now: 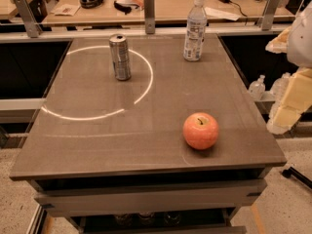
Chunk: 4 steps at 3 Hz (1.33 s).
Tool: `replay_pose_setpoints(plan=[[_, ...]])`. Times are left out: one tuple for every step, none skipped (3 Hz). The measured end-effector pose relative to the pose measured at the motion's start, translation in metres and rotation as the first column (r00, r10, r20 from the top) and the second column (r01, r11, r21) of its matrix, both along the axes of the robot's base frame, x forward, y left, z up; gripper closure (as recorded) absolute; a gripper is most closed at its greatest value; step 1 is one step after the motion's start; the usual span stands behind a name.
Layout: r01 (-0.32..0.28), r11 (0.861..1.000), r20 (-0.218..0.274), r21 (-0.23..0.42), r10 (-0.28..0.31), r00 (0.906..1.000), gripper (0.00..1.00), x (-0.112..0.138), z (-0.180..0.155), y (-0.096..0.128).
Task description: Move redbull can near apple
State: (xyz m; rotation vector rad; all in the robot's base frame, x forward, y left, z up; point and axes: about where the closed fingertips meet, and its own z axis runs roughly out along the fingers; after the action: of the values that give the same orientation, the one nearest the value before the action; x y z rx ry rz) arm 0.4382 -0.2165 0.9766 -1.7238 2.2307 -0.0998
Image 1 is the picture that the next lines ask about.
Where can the grey metal bracket left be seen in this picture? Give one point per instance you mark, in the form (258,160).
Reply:
(32,28)

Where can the grey metal bracket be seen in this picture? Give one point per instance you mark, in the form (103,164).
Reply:
(32,28)
(149,16)
(266,20)

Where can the black chair base leg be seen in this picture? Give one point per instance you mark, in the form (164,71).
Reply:
(287,173)

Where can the silver redbull can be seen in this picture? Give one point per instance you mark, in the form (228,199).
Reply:
(120,56)

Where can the grey metal bracket middle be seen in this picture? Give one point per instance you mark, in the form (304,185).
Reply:
(149,16)

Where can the white paper sheet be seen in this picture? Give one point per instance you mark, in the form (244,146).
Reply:
(221,14)

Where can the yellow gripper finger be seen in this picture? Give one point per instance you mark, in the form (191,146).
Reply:
(296,99)
(280,43)

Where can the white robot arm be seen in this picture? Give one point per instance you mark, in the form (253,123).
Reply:
(299,50)

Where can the small paper card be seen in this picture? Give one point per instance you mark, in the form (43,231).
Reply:
(66,10)

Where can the black sunglasses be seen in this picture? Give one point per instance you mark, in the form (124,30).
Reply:
(125,8)

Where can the red apple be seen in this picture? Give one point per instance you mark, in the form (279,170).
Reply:
(200,130)

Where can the clear plastic water bottle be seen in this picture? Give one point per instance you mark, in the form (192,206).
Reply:
(195,31)

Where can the grey metal bracket right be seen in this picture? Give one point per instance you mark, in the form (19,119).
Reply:
(266,20)

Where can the grey drawer cabinet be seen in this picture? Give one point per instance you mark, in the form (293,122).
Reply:
(175,202)

